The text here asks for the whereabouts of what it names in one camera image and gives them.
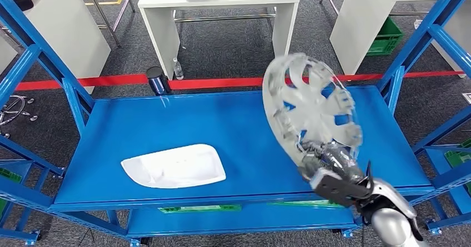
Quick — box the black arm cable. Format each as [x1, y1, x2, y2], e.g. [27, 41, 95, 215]
[358, 160, 374, 202]

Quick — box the blue metal shelf rack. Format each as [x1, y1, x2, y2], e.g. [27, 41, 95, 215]
[0, 135, 67, 247]
[0, 0, 471, 247]
[410, 137, 471, 237]

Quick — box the clear water bottle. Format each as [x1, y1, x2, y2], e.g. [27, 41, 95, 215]
[173, 57, 184, 81]

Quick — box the green plastic crate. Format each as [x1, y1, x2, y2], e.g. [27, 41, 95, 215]
[267, 200, 345, 209]
[365, 16, 404, 57]
[443, 138, 471, 169]
[0, 168, 23, 184]
[158, 204, 243, 214]

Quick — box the silver wheel hubcap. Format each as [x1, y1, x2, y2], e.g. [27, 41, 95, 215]
[262, 52, 364, 173]

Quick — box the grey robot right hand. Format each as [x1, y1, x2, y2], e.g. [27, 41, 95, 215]
[298, 142, 365, 185]

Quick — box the red barrier belt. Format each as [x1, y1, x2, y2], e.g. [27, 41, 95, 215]
[15, 73, 150, 92]
[168, 70, 465, 90]

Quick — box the chrome chair base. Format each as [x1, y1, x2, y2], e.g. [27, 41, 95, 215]
[0, 94, 38, 139]

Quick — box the white plastic mirror cover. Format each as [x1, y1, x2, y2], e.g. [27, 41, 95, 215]
[121, 144, 227, 189]

